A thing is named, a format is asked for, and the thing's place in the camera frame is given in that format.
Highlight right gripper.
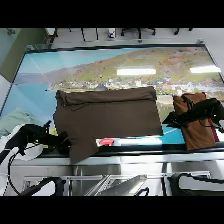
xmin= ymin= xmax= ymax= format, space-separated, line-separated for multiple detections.
xmin=162 ymin=111 xmax=190 ymax=129

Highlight brown shirt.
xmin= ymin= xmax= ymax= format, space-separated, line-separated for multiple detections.
xmin=52 ymin=85 xmax=165 ymax=165

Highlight orange-brown garment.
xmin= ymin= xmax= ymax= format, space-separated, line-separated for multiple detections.
xmin=172 ymin=91 xmax=221 ymax=152

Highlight small red object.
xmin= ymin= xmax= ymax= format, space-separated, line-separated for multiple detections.
xmin=98 ymin=137 xmax=115 ymax=147

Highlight black chair base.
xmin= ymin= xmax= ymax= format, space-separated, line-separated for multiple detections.
xmin=120 ymin=28 xmax=157 ymax=41
xmin=172 ymin=28 xmax=195 ymax=36

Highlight pale green garment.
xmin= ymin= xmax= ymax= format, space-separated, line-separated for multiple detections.
xmin=0 ymin=108 xmax=42 ymax=138

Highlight silver frame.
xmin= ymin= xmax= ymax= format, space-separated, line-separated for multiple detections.
xmin=0 ymin=150 xmax=224 ymax=197

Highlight black cable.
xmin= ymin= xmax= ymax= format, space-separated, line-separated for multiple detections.
xmin=6 ymin=151 xmax=23 ymax=197

